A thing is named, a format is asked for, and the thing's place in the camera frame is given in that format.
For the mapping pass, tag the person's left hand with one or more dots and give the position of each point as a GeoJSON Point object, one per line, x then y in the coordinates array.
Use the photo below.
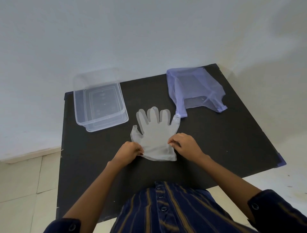
{"type": "Point", "coordinates": [126, 152]}

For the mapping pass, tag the person's right hand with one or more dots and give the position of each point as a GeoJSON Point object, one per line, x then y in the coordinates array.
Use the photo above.
{"type": "Point", "coordinates": [189, 146]}

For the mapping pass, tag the person's left fingers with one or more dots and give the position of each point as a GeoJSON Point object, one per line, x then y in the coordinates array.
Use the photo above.
{"type": "Point", "coordinates": [138, 150]}

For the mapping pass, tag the person's right thumb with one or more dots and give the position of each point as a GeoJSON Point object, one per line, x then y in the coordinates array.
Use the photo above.
{"type": "Point", "coordinates": [175, 145]}

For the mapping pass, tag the clear plastic disposable glove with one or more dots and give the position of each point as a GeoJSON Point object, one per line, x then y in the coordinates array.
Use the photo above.
{"type": "Point", "coordinates": [156, 134]}

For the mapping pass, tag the person's left forearm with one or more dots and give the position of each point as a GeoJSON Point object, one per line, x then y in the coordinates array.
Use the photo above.
{"type": "Point", "coordinates": [93, 192]}

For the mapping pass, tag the person's right forearm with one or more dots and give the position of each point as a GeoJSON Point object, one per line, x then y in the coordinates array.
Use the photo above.
{"type": "Point", "coordinates": [229, 184]}

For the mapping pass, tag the clear plastic storage container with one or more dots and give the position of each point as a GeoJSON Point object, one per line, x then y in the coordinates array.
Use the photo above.
{"type": "Point", "coordinates": [100, 105]}

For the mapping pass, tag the purple mesh bag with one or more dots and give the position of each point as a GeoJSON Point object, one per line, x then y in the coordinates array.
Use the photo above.
{"type": "Point", "coordinates": [194, 90]}

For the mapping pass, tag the navy striped button shirt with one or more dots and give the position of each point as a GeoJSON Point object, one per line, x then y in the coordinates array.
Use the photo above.
{"type": "Point", "coordinates": [182, 208]}

